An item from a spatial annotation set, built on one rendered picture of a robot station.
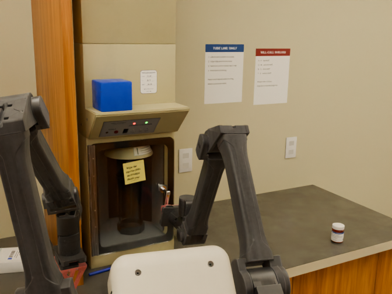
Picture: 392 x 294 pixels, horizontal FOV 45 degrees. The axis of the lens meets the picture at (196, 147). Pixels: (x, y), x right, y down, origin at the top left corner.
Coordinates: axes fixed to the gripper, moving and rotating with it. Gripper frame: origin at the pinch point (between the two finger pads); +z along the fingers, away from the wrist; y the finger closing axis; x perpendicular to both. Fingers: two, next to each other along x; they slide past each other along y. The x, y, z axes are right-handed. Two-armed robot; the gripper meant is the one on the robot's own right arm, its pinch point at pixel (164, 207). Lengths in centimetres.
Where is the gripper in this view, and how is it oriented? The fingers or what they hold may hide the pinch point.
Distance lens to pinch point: 168.4
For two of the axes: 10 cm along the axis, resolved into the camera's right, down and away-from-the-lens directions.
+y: -8.7, -0.8, -4.9
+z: -4.6, -2.3, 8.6
